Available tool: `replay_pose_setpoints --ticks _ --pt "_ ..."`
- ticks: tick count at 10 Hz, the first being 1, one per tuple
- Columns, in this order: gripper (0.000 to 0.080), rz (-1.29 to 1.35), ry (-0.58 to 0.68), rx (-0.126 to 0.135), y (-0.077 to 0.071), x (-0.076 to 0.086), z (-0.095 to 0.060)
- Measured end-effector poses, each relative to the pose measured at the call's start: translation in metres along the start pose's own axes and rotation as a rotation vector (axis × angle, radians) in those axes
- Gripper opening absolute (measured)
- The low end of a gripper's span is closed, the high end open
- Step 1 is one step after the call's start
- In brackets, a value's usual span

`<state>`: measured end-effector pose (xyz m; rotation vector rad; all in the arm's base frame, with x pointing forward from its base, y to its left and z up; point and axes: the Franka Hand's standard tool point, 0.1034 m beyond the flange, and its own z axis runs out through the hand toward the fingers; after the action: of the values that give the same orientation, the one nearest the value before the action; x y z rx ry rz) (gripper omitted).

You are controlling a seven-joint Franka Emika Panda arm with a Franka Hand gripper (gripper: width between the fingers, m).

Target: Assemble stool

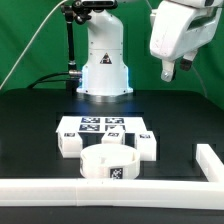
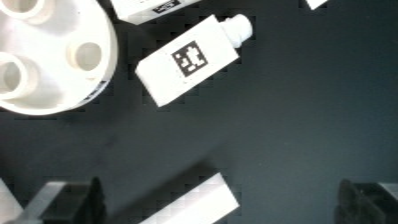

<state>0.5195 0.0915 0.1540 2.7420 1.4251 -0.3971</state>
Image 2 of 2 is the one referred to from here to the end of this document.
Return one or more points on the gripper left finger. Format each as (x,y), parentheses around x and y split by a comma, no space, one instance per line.
(67,203)

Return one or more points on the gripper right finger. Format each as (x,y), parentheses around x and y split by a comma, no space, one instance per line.
(366,203)

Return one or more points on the white round stool seat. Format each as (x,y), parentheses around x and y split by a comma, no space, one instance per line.
(56,54)

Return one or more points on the white stool leg with tag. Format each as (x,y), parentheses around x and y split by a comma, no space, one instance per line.
(191,57)

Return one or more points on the white stool leg middle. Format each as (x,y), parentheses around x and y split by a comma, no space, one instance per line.
(200,206)

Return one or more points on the white stool leg left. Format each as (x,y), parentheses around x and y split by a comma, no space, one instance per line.
(138,11)

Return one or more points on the white tag corner piece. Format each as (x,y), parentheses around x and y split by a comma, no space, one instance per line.
(314,3)

